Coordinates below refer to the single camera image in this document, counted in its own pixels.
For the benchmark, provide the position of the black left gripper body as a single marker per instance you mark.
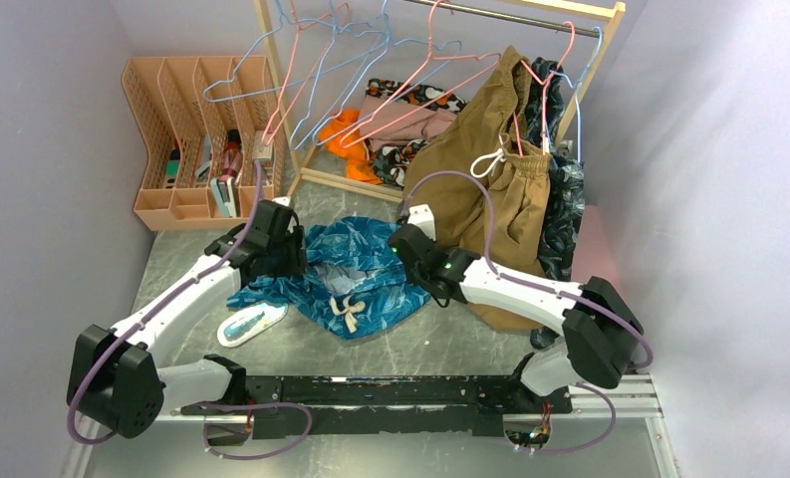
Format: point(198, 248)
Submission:
point(288, 256)

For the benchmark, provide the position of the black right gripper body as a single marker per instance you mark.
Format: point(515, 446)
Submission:
point(415, 278)

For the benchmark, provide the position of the blue leaf-print shorts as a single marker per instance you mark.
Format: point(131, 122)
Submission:
point(355, 285)

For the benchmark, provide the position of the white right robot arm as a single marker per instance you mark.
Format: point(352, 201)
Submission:
point(598, 334)

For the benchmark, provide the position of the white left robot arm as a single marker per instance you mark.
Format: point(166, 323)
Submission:
point(118, 383)

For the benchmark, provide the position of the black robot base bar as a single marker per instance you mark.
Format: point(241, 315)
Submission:
point(329, 405)

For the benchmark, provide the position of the brown hanging shorts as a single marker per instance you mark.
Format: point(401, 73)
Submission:
point(485, 183)

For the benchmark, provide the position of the toothbrush blister pack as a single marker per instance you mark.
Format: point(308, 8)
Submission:
point(247, 323)

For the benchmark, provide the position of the black orange patterned garment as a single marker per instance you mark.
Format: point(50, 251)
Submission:
point(390, 160)

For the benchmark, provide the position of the peach plastic desk organizer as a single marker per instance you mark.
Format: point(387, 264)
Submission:
point(209, 127)

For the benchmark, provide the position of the dark patterned hanging garment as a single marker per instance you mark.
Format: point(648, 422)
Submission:
point(566, 202)

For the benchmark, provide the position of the pink mat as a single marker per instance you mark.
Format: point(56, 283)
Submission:
point(593, 256)

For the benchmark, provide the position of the pink folded garment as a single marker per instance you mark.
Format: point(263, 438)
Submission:
point(400, 122)

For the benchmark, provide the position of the wooden clothes rack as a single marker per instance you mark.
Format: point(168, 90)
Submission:
point(612, 18)

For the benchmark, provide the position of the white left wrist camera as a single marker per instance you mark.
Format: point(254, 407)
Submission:
point(283, 200)

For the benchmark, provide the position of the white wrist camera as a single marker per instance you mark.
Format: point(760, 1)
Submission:
point(422, 217)
point(283, 200)

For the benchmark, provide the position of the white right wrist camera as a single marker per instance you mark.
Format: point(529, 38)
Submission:
point(422, 217)

